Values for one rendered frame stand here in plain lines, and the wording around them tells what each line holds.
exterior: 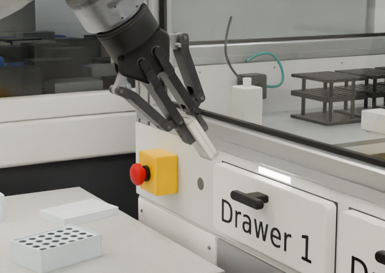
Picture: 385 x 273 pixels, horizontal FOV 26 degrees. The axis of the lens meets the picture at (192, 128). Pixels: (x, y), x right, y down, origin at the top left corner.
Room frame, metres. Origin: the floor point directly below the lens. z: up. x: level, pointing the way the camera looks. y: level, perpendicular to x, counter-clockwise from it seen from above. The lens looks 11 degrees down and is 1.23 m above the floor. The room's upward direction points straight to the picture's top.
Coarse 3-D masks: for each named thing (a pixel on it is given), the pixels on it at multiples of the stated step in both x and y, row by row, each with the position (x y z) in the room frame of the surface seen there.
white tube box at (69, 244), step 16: (16, 240) 1.32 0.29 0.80; (32, 240) 1.32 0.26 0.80; (48, 240) 1.32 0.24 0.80; (64, 240) 1.32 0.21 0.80; (80, 240) 1.31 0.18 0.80; (96, 240) 1.34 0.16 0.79; (16, 256) 1.30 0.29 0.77; (32, 256) 1.27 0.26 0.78; (48, 256) 1.26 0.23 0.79; (64, 256) 1.29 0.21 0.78; (80, 256) 1.31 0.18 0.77; (96, 256) 1.33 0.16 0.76
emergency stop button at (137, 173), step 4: (136, 164) 1.44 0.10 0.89; (140, 164) 1.45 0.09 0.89; (132, 168) 1.45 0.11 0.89; (136, 168) 1.44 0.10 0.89; (140, 168) 1.44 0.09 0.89; (132, 172) 1.45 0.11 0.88; (136, 172) 1.43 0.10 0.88; (140, 172) 1.43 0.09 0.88; (144, 172) 1.45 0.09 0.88; (132, 176) 1.45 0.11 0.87; (136, 176) 1.43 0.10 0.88; (140, 176) 1.43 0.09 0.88; (144, 176) 1.45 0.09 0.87; (132, 180) 1.45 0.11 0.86; (136, 180) 1.43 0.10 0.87; (140, 180) 1.43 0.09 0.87; (136, 184) 1.44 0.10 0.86; (140, 184) 1.44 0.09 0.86
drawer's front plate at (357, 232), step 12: (348, 216) 1.02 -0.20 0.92; (360, 216) 1.01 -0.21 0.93; (348, 228) 1.02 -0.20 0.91; (360, 228) 1.00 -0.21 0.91; (372, 228) 0.98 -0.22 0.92; (384, 228) 0.96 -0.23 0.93; (348, 240) 1.02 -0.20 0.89; (360, 240) 1.00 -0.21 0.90; (372, 240) 0.98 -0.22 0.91; (384, 240) 0.96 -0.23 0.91; (348, 252) 1.02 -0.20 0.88; (360, 252) 1.00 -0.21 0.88; (372, 252) 0.98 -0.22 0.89; (348, 264) 1.02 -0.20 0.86; (360, 264) 1.00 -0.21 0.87; (372, 264) 0.98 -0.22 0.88
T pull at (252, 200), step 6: (234, 192) 1.19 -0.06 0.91; (240, 192) 1.19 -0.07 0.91; (252, 192) 1.19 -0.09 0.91; (258, 192) 1.19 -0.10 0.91; (234, 198) 1.19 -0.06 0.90; (240, 198) 1.17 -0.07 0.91; (246, 198) 1.16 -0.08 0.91; (252, 198) 1.15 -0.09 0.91; (258, 198) 1.16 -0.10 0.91; (264, 198) 1.17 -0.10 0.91; (246, 204) 1.16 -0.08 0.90; (252, 204) 1.15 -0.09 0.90; (258, 204) 1.14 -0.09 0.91
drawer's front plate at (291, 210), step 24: (216, 168) 1.30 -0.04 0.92; (240, 168) 1.27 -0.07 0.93; (216, 192) 1.30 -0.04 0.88; (264, 192) 1.18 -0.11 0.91; (288, 192) 1.13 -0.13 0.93; (216, 216) 1.30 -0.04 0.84; (240, 216) 1.24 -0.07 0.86; (264, 216) 1.18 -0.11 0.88; (288, 216) 1.13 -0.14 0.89; (312, 216) 1.08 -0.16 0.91; (240, 240) 1.24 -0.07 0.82; (288, 240) 1.13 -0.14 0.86; (312, 240) 1.08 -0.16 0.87; (288, 264) 1.13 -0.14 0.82; (312, 264) 1.08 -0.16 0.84
